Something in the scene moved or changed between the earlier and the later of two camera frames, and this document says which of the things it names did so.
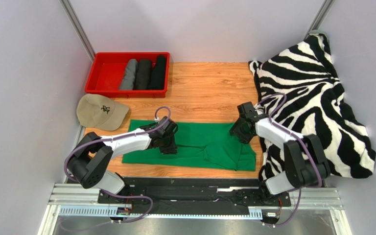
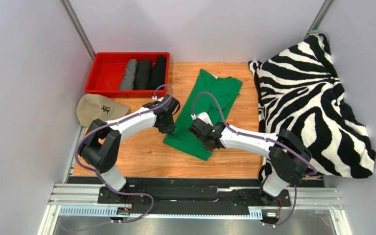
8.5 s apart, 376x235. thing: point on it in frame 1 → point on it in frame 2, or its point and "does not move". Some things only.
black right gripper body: (239, 130) → (199, 133)
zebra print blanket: (299, 89) does not move
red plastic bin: (107, 71) does not move
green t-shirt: (203, 145) → (209, 94)
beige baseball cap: (94, 110) does not move
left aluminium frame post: (74, 21) does not move
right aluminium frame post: (324, 8) does not move
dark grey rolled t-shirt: (144, 73) does not move
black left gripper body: (168, 145) → (168, 126)
